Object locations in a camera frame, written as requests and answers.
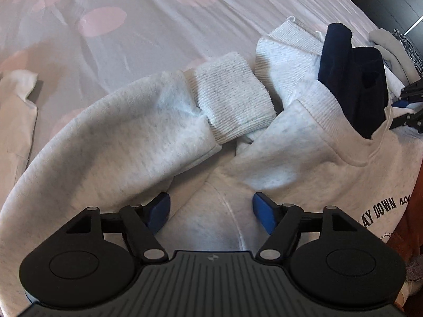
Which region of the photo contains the light grey printed sweatshirt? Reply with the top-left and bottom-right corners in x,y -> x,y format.
1,17 -> 422,316

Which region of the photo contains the grey folded garment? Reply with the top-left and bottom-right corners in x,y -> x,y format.
368,29 -> 420,86

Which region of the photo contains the orange brown cloth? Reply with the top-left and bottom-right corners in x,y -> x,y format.
384,161 -> 423,304

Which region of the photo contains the cream white garment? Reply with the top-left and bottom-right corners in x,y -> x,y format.
1,69 -> 38,188

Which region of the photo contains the pink dotted bed sheet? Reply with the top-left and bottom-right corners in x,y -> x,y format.
1,0 -> 375,157

